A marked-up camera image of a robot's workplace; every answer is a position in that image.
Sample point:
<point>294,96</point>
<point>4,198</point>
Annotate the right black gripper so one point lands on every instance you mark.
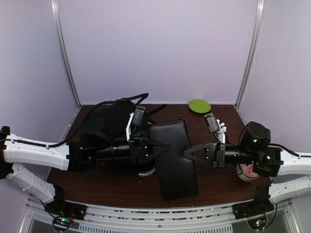
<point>215,153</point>

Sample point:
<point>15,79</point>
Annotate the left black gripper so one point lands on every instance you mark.
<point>139,153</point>

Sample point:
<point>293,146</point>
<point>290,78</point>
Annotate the black student bag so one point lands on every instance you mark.
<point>105,123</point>

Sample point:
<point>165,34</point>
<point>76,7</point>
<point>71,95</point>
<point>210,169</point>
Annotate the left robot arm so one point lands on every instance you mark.
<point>72,157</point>

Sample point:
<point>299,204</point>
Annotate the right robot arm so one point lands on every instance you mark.
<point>271,161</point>

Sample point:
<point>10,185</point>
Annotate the green plate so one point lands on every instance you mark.
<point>199,106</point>

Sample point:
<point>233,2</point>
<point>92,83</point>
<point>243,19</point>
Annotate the red patterned white bowl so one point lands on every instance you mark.
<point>246,173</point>

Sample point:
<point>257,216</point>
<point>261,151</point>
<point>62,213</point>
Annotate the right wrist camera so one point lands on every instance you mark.
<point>217,128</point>

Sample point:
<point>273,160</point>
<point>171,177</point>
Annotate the front aluminium rail base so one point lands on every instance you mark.
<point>218,218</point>

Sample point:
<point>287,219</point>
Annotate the right aluminium frame post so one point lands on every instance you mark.
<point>250,62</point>

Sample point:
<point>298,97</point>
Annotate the aluminium frame post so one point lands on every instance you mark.
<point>64,54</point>
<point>250,62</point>

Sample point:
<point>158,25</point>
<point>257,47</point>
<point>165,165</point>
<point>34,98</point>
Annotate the left aluminium frame post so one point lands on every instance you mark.
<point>64,54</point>

